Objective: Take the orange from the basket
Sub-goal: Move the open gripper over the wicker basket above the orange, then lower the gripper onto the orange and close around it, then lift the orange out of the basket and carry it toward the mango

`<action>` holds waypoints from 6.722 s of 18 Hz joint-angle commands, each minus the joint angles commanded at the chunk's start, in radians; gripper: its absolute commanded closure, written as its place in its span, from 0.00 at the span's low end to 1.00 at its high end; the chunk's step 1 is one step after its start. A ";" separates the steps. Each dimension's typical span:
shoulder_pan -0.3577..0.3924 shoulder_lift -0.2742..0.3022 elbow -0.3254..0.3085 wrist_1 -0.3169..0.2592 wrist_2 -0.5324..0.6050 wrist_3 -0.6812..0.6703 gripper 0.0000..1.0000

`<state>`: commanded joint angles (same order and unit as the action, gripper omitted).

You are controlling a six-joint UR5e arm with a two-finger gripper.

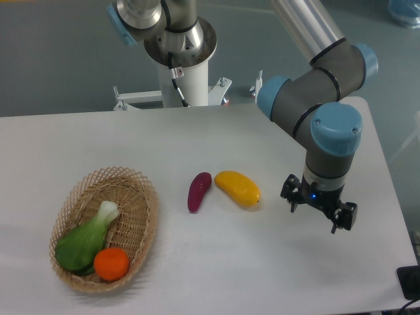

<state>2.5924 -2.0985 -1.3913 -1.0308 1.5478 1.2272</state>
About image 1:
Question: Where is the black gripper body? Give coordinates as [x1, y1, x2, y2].
[298, 171, 345, 221]

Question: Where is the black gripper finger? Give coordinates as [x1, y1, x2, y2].
[331, 202, 358, 234]
[280, 174, 301, 213]

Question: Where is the green bok choy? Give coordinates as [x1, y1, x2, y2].
[54, 201, 119, 275]

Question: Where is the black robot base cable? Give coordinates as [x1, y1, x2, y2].
[167, 51, 190, 108]

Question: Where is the purple sweet potato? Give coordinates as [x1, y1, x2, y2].
[187, 172, 212, 213]

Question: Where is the woven wicker basket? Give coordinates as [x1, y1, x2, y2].
[49, 167, 158, 293]

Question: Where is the black device at table edge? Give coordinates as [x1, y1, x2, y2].
[396, 265, 420, 300]

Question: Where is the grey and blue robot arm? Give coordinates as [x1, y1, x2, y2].
[107, 1, 378, 230]

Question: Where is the yellow mango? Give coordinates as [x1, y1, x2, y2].
[215, 171, 261, 208]

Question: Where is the orange fruit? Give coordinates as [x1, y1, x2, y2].
[93, 247, 130, 282]

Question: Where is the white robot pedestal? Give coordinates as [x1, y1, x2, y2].
[112, 19, 264, 112]

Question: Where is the blue object top right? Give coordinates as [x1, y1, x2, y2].
[388, 0, 419, 29]

